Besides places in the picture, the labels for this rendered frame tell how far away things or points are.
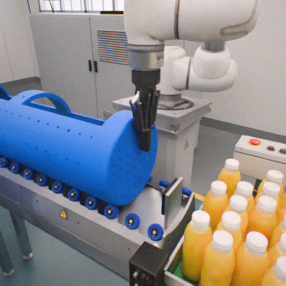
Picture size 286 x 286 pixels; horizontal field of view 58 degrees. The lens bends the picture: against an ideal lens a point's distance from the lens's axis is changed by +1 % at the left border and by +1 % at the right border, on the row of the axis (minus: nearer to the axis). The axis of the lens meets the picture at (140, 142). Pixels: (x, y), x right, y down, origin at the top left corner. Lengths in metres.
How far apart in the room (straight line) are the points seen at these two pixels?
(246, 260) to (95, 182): 0.39
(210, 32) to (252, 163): 0.47
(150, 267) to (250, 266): 0.20
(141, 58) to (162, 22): 0.09
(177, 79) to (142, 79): 0.61
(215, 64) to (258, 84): 2.24
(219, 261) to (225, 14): 0.49
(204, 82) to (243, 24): 0.66
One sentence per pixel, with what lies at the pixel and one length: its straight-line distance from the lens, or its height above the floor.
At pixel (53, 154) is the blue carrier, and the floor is 1.12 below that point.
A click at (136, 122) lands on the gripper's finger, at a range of 0.68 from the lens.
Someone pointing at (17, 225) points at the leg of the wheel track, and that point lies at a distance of 1.83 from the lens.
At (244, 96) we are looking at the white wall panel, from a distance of 3.50.
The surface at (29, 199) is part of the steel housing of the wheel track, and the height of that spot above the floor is 0.87.
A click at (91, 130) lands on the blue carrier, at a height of 1.20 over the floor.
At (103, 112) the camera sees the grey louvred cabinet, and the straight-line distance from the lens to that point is 3.02.
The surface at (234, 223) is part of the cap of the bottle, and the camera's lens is 0.62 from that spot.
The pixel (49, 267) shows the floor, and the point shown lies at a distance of 1.96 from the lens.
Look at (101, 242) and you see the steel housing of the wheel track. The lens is 0.86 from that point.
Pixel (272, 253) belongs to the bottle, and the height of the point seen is 1.04.
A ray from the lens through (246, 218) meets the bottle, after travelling 0.70.
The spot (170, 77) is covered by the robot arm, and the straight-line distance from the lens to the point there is 1.25.
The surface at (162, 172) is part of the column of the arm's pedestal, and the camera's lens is 1.35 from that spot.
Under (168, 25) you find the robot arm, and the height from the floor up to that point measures 1.46.
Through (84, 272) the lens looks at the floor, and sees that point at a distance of 1.88.
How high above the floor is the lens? 1.49
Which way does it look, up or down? 27 degrees down
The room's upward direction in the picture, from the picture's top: straight up
